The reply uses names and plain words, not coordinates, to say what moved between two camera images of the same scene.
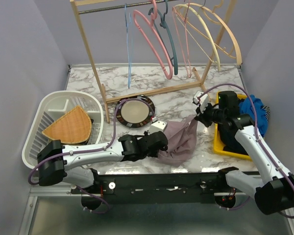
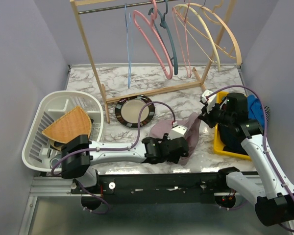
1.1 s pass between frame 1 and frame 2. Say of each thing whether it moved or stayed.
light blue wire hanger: stayed
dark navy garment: stayed
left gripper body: moved
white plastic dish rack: stayed
